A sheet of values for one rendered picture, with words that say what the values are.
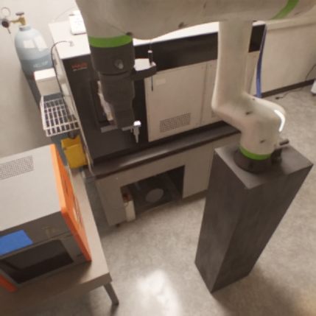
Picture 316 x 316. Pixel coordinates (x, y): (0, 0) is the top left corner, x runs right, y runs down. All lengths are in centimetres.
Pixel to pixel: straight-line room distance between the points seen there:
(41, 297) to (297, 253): 180
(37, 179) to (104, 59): 68
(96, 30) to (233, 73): 52
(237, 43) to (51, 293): 122
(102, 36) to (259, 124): 58
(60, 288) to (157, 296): 84
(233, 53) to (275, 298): 166
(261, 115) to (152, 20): 58
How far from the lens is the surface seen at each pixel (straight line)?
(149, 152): 165
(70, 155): 155
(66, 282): 128
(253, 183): 96
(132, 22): 38
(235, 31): 83
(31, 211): 98
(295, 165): 110
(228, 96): 93
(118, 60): 52
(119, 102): 57
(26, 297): 132
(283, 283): 211
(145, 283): 195
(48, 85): 162
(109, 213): 191
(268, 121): 87
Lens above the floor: 184
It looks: 43 degrees down
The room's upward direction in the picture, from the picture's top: 2 degrees counter-clockwise
